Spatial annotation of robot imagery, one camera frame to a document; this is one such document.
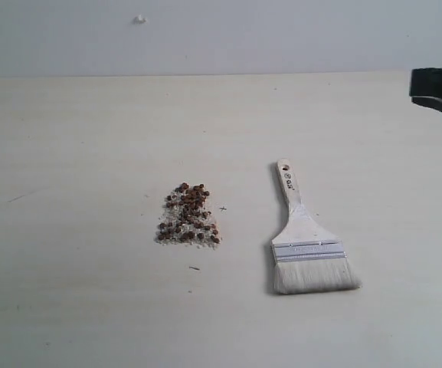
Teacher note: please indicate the white wooden paint brush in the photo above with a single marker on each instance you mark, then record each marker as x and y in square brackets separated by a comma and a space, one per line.
[307, 257]

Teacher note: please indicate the pile of beans and rice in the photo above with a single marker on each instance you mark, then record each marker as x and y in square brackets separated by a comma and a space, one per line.
[187, 218]

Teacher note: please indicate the white wall hook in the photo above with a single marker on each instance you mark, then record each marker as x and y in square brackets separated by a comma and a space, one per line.
[139, 20]

